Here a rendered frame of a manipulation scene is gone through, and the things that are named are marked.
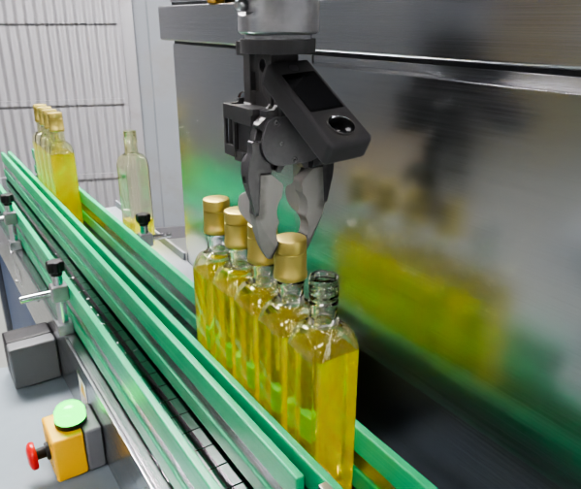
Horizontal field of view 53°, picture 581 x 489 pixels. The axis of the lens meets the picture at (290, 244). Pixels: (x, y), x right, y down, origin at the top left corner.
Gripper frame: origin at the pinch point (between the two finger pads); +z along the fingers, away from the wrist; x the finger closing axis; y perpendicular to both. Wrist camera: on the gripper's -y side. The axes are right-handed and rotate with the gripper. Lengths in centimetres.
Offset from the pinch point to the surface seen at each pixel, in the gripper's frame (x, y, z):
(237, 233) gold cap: 0.9, 10.0, 1.6
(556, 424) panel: -12.2, -24.4, 11.6
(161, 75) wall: -103, 307, 10
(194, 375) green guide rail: 6.4, 12.4, 20.5
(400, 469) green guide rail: -3.3, -14.8, 19.4
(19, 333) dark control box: 21, 59, 32
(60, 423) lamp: 20.9, 27.6, 31.7
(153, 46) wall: -100, 308, -7
